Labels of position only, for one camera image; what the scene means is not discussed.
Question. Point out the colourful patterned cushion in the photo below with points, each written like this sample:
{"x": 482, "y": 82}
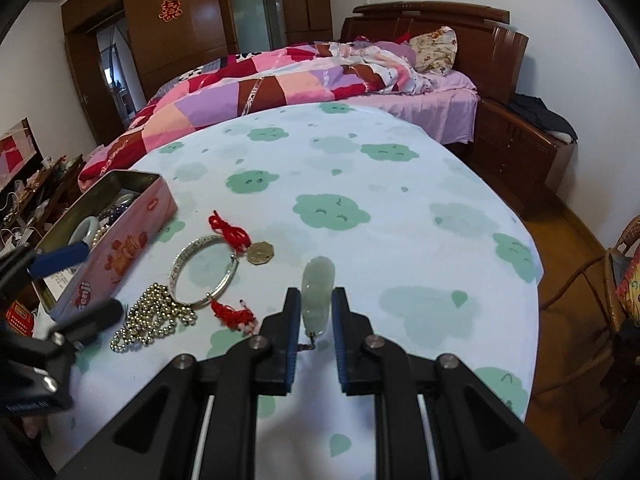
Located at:
{"x": 631, "y": 285}

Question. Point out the pale jade pendant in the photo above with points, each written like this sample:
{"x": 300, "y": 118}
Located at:
{"x": 315, "y": 290}

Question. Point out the pale jade bangle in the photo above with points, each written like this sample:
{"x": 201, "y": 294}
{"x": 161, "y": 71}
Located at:
{"x": 76, "y": 234}

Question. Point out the floral pillow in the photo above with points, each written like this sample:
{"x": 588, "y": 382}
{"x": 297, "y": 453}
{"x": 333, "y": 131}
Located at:
{"x": 435, "y": 50}

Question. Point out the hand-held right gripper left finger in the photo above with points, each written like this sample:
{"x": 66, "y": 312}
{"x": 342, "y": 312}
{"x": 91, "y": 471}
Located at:
{"x": 290, "y": 345}

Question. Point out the cluttered wooden shelf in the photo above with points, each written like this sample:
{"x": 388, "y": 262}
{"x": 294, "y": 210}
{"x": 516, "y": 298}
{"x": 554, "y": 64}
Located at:
{"x": 45, "y": 195}

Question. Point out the dark clothing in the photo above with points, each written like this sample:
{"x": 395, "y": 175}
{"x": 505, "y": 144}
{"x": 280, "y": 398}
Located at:
{"x": 542, "y": 117}

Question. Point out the dark framed screen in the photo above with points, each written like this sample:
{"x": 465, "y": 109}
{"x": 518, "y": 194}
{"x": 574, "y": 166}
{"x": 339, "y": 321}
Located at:
{"x": 17, "y": 152}

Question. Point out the silver bangle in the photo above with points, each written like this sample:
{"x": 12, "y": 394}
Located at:
{"x": 176, "y": 272}

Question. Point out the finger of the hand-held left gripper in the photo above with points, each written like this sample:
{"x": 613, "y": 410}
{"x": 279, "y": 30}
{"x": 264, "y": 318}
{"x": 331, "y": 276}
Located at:
{"x": 97, "y": 317}
{"x": 60, "y": 260}

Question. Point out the cloud print tablecloth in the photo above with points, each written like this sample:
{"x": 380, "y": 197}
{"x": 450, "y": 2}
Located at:
{"x": 350, "y": 160}

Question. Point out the wicker chair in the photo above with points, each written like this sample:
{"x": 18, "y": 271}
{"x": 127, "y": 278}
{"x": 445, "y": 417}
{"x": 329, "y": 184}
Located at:
{"x": 595, "y": 310}

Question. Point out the red knot charm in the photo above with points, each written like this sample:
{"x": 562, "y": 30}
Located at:
{"x": 232, "y": 314}

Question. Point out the pink metal tin box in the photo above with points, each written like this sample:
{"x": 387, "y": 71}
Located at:
{"x": 135, "y": 230}

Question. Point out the red cardboard box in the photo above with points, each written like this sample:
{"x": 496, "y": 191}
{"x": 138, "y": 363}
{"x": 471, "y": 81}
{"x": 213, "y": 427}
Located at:
{"x": 20, "y": 320}

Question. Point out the wooden door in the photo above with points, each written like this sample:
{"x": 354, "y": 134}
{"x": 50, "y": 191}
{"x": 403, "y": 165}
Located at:
{"x": 85, "y": 90}

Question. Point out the wooden bed headboard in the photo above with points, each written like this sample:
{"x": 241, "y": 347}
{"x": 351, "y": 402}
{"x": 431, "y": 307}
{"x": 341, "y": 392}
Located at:
{"x": 450, "y": 15}

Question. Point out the pink pillow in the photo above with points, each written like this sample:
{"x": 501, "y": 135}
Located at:
{"x": 395, "y": 50}

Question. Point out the patchwork quilt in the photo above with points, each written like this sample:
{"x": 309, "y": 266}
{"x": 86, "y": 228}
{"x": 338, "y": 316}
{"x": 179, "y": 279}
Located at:
{"x": 225, "y": 95}

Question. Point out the printed paper sheet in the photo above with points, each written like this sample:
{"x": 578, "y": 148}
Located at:
{"x": 56, "y": 282}

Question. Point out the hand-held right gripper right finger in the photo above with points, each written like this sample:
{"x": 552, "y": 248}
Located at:
{"x": 341, "y": 340}

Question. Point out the wooden nightstand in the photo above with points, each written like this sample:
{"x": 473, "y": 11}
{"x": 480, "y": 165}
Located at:
{"x": 520, "y": 170}

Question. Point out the red paper decoration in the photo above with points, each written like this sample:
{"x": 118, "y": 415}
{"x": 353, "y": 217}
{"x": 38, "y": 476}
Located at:
{"x": 169, "y": 10}

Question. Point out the brown wooden wardrobe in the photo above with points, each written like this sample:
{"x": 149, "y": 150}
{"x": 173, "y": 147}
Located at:
{"x": 200, "y": 20}

